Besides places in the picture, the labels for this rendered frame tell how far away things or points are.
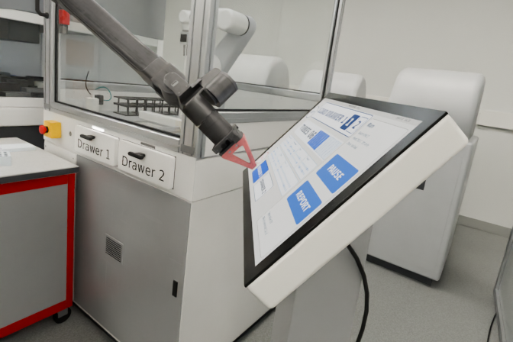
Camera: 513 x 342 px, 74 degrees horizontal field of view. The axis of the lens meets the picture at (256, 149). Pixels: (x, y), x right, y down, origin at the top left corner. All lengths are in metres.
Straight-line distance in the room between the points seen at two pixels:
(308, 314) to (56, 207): 1.21
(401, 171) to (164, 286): 1.06
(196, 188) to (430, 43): 3.39
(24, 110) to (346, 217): 2.01
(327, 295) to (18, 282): 1.32
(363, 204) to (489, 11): 3.81
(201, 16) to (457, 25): 3.35
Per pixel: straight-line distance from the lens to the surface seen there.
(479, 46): 4.10
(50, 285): 1.80
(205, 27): 1.06
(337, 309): 0.71
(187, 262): 1.22
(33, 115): 2.27
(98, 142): 1.47
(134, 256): 1.44
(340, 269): 0.66
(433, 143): 0.43
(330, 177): 0.48
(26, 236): 1.65
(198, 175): 1.11
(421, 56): 4.12
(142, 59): 0.80
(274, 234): 0.47
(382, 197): 0.42
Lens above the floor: 1.21
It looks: 11 degrees down
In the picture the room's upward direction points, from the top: 7 degrees clockwise
